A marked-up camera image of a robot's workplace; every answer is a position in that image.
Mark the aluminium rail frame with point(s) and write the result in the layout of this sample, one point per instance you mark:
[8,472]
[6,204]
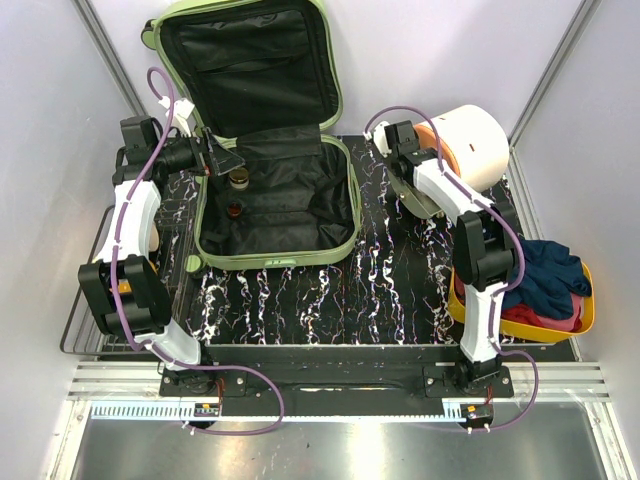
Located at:
[560,424]

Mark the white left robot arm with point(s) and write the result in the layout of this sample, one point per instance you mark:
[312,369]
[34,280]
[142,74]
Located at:
[123,290]

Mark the white orange drawer cabinet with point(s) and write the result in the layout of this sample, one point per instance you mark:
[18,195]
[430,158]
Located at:
[474,145]

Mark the pink maroon garment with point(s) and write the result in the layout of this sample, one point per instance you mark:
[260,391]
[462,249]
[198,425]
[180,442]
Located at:
[570,324]

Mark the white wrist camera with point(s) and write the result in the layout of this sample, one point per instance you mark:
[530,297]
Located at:
[182,110]
[378,137]

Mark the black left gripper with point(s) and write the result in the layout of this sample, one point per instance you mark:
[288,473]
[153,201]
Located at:
[224,160]

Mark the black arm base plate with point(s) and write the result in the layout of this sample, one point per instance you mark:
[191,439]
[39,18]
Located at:
[426,370]

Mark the navy blue garment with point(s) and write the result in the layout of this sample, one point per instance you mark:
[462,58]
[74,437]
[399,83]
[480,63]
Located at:
[552,276]

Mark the gold round bottle cap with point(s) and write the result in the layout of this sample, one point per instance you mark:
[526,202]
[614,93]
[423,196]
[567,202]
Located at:
[239,179]

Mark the red garment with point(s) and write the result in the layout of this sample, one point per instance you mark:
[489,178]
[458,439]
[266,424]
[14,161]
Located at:
[522,314]

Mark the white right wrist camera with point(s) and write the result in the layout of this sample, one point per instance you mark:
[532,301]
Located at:
[378,137]

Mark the pink cup in basket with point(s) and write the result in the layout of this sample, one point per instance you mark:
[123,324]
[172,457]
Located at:
[154,239]

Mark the black marble pattern mat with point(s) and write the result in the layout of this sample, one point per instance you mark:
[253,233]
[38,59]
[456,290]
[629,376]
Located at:
[391,289]

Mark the small brown bottle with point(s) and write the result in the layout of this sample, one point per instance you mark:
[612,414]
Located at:
[234,210]

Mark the green hard-shell suitcase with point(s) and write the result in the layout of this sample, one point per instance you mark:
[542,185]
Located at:
[262,78]

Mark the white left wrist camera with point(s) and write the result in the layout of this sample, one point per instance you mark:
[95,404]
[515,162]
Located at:
[182,110]

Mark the orange plastic basket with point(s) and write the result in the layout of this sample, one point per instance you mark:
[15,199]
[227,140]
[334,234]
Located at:
[508,328]

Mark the yellow dotted plate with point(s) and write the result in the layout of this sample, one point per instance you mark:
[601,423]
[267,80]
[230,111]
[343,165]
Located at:
[153,267]

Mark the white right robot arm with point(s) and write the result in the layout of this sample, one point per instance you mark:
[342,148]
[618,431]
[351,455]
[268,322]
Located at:
[486,248]

